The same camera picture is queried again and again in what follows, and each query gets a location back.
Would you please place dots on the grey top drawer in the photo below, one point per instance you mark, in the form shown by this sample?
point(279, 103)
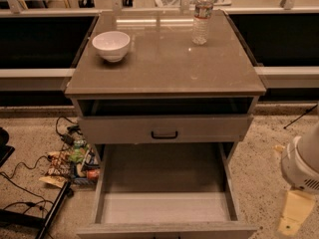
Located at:
point(160, 129)

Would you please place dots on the black tripod leg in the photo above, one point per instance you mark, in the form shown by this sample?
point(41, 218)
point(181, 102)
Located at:
point(308, 111)

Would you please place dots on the grey drawer cabinet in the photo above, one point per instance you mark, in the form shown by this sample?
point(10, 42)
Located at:
point(165, 73)

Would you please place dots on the black stand base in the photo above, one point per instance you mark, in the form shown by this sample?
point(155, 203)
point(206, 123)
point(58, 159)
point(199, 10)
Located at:
point(41, 224)

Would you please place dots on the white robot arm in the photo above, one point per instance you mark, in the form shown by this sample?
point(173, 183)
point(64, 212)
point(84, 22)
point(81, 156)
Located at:
point(300, 168)

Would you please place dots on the clear plastic water bottle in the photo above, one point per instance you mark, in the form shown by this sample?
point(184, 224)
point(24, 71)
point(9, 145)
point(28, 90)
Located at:
point(201, 17)

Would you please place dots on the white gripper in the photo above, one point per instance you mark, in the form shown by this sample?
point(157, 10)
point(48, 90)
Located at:
point(295, 168)

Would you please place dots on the white ceramic bowl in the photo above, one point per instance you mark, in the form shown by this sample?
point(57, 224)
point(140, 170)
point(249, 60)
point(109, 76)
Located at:
point(112, 46)

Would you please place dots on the grey drawer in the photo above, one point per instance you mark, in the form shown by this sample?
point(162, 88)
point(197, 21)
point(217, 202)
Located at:
point(165, 191)
point(160, 129)

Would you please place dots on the pile of snack bags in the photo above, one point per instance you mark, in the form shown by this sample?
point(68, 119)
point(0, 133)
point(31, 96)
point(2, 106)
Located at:
point(76, 164)

